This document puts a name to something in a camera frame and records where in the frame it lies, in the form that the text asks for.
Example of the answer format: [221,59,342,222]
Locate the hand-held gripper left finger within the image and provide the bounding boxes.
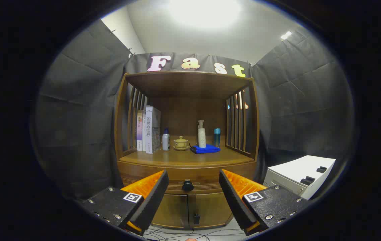
[80,170,170,236]

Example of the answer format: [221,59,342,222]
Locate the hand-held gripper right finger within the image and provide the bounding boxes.
[219,169,311,236]

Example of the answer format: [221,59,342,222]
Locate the wooden drawer with black knob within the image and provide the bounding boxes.
[118,161,257,194]

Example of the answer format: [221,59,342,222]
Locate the wooden cabinet door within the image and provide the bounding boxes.
[153,194,189,229]
[188,193,234,229]

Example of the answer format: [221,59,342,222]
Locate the wooden countertop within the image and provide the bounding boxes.
[119,136,255,168]

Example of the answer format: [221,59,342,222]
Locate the wooden cabinet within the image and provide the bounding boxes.
[114,70,260,230]

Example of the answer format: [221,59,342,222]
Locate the white bottle with blue cap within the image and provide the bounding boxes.
[162,128,171,151]

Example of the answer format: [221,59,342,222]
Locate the blue folded cloth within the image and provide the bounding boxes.
[189,144,221,154]

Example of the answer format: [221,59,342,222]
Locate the yellow lidded teacup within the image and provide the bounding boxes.
[173,136,189,151]

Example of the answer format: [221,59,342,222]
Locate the thin white book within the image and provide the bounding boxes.
[142,109,147,152]

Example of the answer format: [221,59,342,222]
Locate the large white book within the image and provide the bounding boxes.
[145,106,161,154]

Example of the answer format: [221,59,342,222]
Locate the purple book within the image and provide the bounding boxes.
[136,110,144,152]

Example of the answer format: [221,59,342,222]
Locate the white pump bottle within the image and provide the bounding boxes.
[197,120,207,148]

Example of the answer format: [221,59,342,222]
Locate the white storage unit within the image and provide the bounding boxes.
[263,155,336,200]

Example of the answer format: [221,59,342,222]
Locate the black floor cables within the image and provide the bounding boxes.
[142,225,244,241]

